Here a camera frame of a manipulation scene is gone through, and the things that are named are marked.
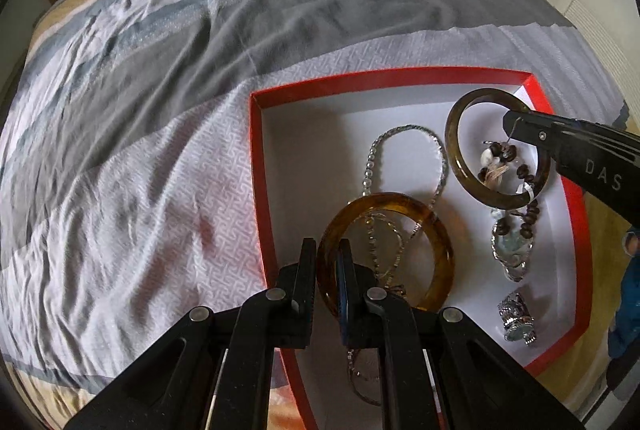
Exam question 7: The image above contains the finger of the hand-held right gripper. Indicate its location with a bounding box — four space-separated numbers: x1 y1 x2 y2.
501 110 562 161

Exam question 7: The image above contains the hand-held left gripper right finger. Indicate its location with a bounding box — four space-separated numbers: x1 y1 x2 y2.
334 239 587 430

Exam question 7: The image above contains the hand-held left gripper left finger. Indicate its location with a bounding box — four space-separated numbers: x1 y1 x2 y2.
62 238 318 430

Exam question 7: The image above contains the dark brown bangle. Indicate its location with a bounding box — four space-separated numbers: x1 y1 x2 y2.
444 88 552 211

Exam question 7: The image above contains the beaded bracelet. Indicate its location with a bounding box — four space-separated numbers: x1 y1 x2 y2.
479 140 545 245

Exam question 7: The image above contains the silver twisted bangle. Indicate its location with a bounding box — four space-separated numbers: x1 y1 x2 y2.
491 216 535 283
346 344 397 407

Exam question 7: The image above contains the amber bangle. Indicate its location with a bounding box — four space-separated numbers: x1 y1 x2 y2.
316 192 456 317

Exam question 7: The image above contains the red jewelry box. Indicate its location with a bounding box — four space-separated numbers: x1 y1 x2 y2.
248 67 587 430

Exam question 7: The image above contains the silver chain necklace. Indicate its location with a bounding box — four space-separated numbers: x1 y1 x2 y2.
362 124 449 295

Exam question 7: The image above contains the person's right hand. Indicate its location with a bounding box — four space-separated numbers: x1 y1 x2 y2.
606 230 640 392

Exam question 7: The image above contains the striped duvet cover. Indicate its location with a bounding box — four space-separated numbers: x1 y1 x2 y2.
0 0 632 430

